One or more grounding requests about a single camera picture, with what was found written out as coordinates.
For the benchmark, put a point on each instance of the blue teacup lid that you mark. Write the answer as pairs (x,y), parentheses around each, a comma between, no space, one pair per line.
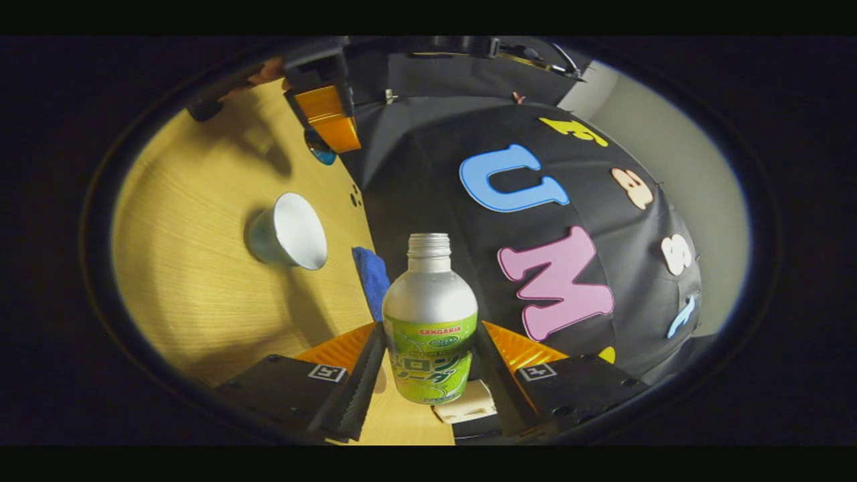
(323,155)

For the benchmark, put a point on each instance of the black backdrop cloth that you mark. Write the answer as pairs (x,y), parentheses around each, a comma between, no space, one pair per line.
(435,194)

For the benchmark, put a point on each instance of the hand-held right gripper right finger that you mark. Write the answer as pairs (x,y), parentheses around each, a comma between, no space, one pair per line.
(582,388)

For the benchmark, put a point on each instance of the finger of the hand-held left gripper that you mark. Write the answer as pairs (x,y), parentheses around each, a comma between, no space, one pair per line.
(328,117)

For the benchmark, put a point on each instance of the white teacup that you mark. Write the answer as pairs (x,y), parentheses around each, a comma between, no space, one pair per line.
(294,231)

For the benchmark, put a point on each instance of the white clip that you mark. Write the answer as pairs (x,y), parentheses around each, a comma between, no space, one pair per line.
(391,96)

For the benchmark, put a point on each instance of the round brown coaster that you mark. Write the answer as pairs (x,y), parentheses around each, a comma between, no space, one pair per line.
(380,379)

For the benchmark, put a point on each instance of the silver green water bottle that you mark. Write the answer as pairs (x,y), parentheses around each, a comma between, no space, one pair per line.
(428,314)

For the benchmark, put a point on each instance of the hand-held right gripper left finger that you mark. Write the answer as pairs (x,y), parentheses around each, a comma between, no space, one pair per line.
(288,391)

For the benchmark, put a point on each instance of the blue towel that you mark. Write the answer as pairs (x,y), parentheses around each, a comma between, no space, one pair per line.
(371,278)

